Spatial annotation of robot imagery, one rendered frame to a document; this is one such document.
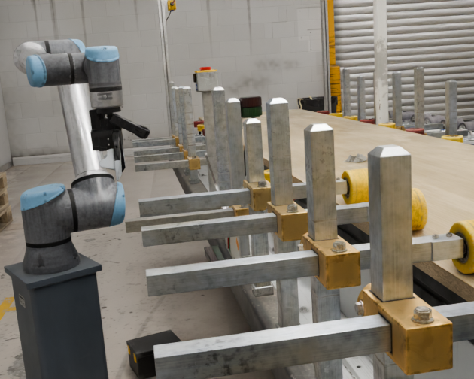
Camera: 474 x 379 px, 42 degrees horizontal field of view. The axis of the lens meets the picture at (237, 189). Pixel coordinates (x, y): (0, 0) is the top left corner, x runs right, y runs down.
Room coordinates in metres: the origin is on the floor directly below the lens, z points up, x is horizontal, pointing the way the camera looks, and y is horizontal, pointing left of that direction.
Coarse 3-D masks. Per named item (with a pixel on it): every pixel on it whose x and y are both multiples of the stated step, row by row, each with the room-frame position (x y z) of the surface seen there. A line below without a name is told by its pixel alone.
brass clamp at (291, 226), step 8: (272, 208) 1.12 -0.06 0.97; (280, 208) 1.10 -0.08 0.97; (280, 216) 1.06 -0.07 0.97; (288, 216) 1.06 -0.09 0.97; (296, 216) 1.06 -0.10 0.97; (304, 216) 1.06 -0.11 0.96; (280, 224) 1.07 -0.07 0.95; (288, 224) 1.06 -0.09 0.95; (296, 224) 1.06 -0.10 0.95; (304, 224) 1.06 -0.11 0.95; (280, 232) 1.07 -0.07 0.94; (288, 232) 1.06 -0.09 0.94; (296, 232) 1.06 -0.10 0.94; (304, 232) 1.06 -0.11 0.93; (288, 240) 1.06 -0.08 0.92; (296, 240) 1.06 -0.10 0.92
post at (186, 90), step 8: (184, 88) 2.86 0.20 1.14; (184, 96) 2.86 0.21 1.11; (184, 104) 2.86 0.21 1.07; (192, 104) 2.86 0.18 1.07; (184, 112) 2.88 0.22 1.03; (192, 112) 2.86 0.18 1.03; (192, 120) 2.86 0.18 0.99; (192, 128) 2.86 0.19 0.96; (192, 136) 2.86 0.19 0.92; (192, 144) 2.86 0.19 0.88; (192, 152) 2.86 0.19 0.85; (192, 176) 2.86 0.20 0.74
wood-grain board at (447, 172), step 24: (264, 120) 3.64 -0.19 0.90; (312, 120) 3.44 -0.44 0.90; (336, 120) 3.35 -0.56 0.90; (264, 144) 2.56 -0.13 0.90; (336, 144) 2.41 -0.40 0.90; (360, 144) 2.36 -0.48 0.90; (384, 144) 2.32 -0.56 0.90; (408, 144) 2.27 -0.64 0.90; (432, 144) 2.23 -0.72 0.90; (456, 144) 2.19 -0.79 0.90; (336, 168) 1.87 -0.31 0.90; (360, 168) 1.84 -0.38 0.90; (432, 168) 1.76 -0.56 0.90; (456, 168) 1.74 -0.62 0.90; (432, 192) 1.46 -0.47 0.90; (456, 192) 1.44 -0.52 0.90; (432, 216) 1.24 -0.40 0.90; (456, 216) 1.23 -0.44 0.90; (432, 264) 0.96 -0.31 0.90; (456, 288) 0.88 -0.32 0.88
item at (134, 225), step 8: (160, 216) 1.58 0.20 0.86; (168, 216) 1.57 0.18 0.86; (176, 216) 1.56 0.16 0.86; (184, 216) 1.56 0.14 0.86; (192, 216) 1.57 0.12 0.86; (200, 216) 1.57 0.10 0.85; (208, 216) 1.57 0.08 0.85; (216, 216) 1.58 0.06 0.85; (224, 216) 1.58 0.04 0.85; (232, 216) 1.58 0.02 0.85; (128, 224) 1.54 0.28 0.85; (136, 224) 1.54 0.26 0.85; (144, 224) 1.55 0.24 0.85; (152, 224) 1.55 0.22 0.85; (160, 224) 1.55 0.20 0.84; (128, 232) 1.54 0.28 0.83
